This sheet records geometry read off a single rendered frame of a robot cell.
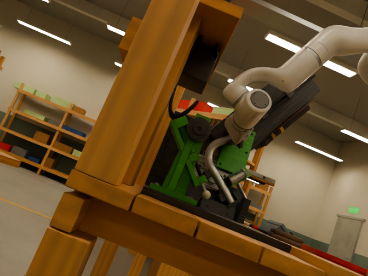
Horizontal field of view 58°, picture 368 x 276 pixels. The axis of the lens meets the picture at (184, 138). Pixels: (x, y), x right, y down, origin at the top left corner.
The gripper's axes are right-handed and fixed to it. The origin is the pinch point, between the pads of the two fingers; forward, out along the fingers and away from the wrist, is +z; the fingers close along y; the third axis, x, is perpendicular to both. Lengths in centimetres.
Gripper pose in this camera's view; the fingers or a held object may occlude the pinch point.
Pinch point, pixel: (229, 138)
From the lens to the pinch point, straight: 132.0
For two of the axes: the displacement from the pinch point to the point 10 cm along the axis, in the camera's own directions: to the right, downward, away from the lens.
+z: -1.7, 3.8, 9.1
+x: -8.9, 3.3, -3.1
